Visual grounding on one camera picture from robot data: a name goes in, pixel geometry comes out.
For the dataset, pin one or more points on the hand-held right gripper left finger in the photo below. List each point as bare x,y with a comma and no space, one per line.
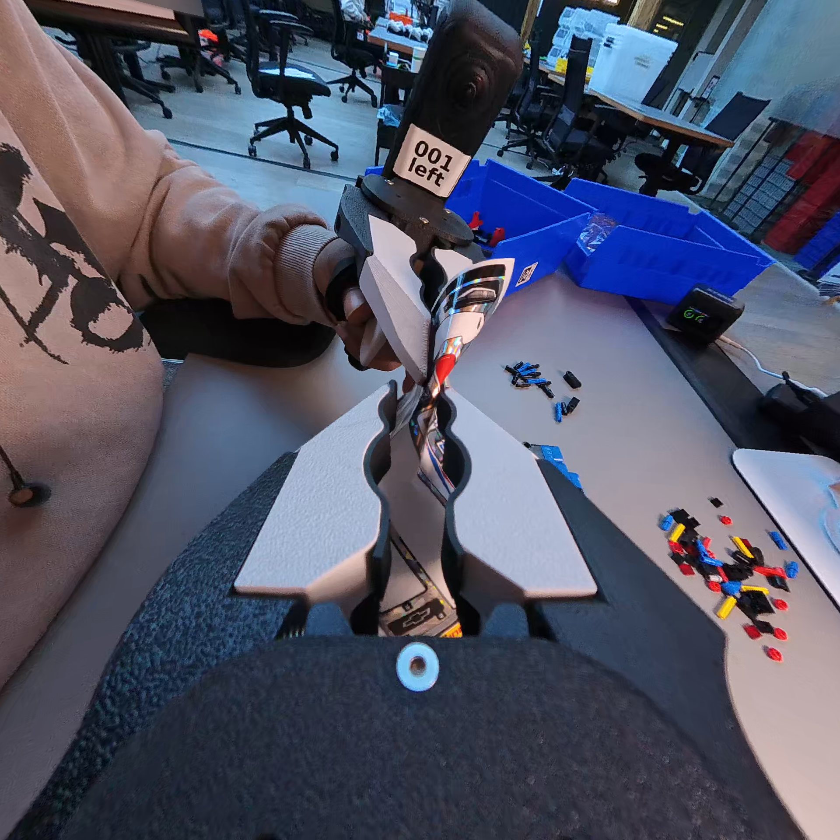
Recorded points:
315,525

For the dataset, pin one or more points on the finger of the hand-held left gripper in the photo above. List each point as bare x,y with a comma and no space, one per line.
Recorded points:
390,295
456,262

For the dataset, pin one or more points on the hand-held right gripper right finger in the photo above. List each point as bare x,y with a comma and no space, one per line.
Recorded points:
518,531

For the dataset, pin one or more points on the lego sticker sheet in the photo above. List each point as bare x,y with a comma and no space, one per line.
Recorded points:
466,308

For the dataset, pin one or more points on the person's left forearm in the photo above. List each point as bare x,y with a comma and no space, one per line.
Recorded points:
229,256

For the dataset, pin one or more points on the pile of small lego pieces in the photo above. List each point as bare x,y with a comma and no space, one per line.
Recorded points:
728,571

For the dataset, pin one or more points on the person's left hand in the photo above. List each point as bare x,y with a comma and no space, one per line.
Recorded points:
367,348

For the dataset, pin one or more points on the blue bin with tag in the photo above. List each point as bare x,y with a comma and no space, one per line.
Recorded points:
525,203

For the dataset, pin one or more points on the black office chair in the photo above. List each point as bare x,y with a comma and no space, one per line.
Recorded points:
354,52
289,79

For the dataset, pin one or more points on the cluster of blue black pins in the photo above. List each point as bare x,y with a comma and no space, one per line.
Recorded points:
535,380

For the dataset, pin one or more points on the small clear bag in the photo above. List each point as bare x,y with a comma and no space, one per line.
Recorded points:
596,233

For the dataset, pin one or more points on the black padded armrest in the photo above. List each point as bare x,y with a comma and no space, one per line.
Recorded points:
229,334

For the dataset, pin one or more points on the white storage box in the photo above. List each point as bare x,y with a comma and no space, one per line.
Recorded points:
633,59

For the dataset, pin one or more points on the wooden work table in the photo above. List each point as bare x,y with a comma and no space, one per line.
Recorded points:
656,118

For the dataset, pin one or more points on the small black display device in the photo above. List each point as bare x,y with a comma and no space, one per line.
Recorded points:
705,315

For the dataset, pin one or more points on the white book stand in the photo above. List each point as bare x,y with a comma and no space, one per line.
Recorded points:
794,505

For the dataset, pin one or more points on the black power adapter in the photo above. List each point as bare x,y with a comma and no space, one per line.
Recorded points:
804,407

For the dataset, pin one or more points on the person's torso in beige hoodie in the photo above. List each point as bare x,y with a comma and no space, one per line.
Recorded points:
59,328

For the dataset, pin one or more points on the red blue drawer rack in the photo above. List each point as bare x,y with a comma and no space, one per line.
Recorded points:
794,190

